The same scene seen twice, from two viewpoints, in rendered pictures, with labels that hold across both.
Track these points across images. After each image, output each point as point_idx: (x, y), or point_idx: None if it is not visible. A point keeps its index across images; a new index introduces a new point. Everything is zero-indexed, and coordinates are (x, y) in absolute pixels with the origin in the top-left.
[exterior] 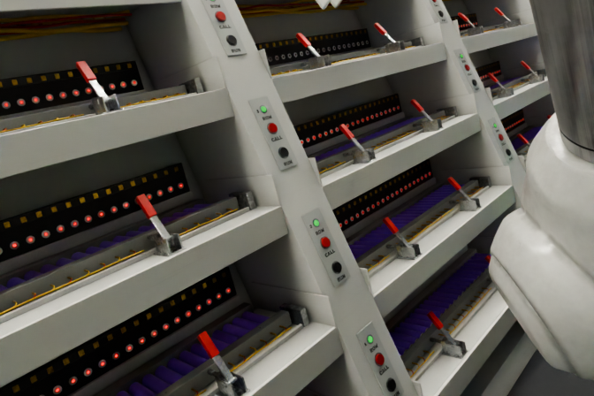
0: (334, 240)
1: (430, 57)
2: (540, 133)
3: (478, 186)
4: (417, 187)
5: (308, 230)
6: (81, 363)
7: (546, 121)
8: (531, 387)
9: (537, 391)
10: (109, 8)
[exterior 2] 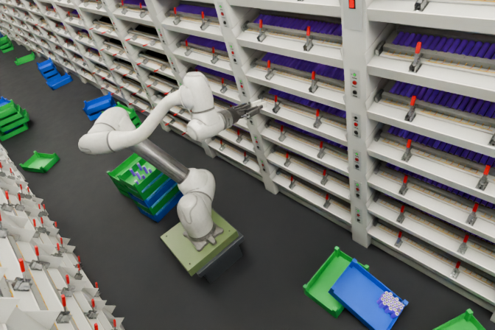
0: (259, 143)
1: (334, 140)
2: (191, 168)
3: (348, 185)
4: None
5: (253, 137)
6: None
7: (193, 169)
8: (309, 214)
9: (306, 216)
10: None
